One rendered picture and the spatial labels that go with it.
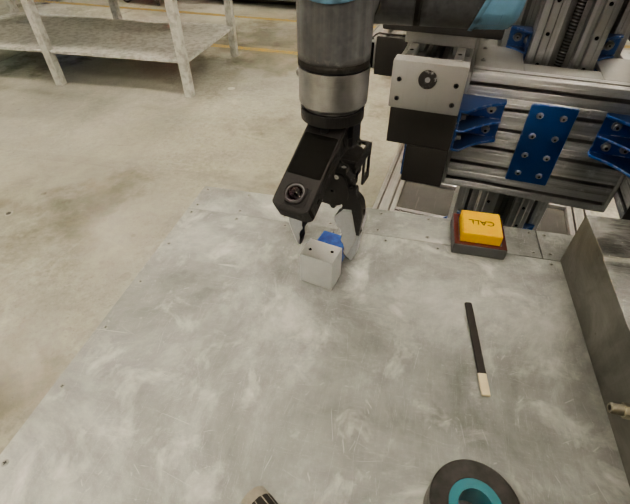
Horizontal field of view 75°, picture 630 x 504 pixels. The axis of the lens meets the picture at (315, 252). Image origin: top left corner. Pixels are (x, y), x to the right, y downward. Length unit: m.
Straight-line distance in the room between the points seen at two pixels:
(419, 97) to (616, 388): 0.57
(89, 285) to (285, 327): 1.44
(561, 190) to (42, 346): 1.69
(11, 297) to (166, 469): 1.62
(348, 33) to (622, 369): 0.45
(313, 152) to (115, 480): 0.39
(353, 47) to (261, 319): 0.35
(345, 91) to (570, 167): 0.70
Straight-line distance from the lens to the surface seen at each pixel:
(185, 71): 3.37
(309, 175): 0.44
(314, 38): 0.43
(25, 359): 1.78
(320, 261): 0.56
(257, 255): 0.65
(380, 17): 0.53
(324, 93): 0.44
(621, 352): 0.57
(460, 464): 0.45
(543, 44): 1.07
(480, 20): 0.52
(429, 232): 0.71
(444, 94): 0.84
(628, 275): 0.62
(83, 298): 1.88
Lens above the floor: 1.24
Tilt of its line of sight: 43 degrees down
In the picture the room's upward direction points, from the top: straight up
